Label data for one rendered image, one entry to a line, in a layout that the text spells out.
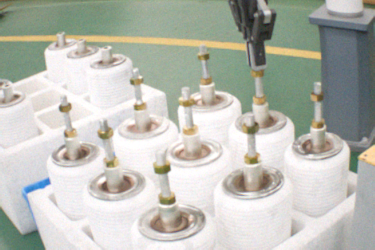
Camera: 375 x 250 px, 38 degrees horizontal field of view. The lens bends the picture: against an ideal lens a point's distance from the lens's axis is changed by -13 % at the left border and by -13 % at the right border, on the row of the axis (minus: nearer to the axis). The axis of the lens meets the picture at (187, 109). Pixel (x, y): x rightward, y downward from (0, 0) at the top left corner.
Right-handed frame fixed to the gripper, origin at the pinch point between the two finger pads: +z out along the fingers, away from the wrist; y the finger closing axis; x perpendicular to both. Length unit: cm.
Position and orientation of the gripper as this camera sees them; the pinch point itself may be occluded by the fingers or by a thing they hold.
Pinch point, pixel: (256, 53)
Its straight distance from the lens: 82.6
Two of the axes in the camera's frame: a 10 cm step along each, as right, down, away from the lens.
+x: -9.6, 2.1, -2.0
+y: -2.6, -3.5, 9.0
